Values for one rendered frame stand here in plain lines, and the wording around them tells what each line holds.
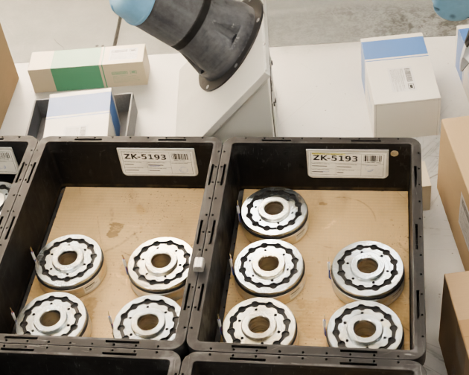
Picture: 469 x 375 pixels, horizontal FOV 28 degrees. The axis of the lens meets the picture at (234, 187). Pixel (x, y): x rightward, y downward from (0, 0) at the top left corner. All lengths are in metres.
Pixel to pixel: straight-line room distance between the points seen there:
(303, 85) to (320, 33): 1.33
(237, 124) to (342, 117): 0.30
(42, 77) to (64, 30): 1.47
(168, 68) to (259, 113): 0.45
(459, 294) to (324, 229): 0.24
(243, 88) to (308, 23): 1.73
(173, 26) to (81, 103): 0.29
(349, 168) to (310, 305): 0.24
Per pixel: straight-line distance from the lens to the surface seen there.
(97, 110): 1.77
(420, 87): 1.74
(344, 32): 3.22
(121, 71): 1.94
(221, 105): 1.60
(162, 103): 1.90
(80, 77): 1.96
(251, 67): 1.57
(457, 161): 1.50
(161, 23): 1.60
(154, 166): 1.50
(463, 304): 1.31
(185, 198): 1.51
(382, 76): 1.77
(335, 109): 1.84
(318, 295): 1.35
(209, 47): 1.62
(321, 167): 1.46
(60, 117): 1.78
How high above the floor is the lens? 1.90
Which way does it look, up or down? 45 degrees down
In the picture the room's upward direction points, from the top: 8 degrees counter-clockwise
